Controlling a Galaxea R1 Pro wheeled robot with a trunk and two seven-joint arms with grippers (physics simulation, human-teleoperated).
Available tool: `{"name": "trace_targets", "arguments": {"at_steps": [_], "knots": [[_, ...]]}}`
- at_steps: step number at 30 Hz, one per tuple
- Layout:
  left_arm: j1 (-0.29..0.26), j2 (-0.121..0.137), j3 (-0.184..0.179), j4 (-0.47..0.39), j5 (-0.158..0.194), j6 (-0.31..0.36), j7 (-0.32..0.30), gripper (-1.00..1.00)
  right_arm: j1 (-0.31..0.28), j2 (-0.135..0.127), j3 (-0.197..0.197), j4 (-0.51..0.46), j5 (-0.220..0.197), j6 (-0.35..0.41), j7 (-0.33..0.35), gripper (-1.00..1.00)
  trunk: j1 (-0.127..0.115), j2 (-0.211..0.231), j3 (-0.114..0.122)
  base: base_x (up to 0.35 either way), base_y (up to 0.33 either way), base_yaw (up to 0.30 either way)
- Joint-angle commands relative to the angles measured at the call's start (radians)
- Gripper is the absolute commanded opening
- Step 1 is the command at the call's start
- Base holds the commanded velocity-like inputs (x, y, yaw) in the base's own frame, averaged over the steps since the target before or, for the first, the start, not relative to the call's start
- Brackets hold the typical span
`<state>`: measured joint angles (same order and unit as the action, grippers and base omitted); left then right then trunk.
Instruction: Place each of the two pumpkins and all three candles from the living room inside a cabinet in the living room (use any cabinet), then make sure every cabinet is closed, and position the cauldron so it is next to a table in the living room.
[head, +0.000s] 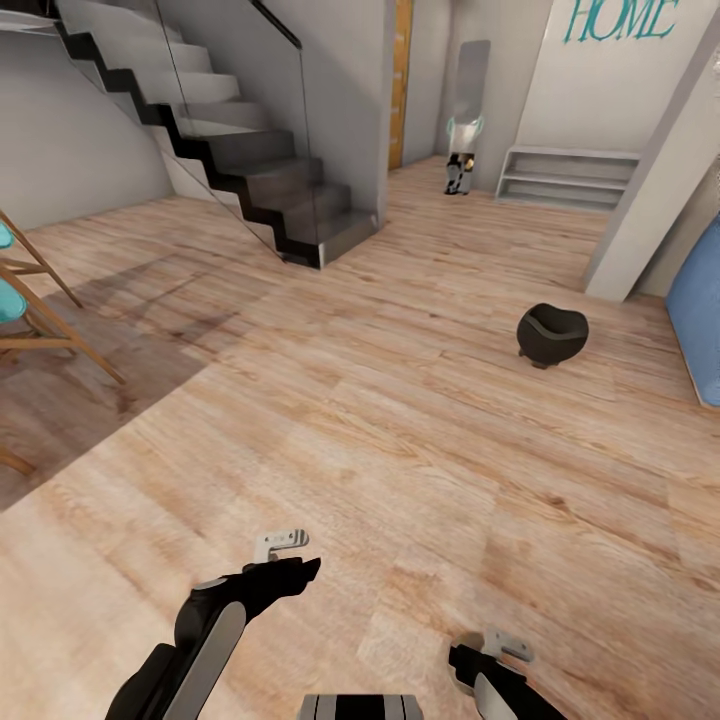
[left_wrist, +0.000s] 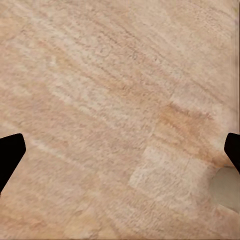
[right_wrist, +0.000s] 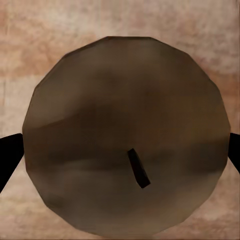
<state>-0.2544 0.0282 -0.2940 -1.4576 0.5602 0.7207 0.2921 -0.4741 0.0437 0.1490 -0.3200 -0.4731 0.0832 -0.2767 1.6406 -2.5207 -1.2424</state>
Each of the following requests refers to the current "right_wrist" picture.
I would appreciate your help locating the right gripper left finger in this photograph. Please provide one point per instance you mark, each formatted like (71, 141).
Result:
(11, 153)

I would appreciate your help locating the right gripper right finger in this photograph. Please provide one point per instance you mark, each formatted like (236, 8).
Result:
(234, 150)

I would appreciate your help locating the pillar candle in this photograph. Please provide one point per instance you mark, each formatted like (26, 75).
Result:
(125, 137)

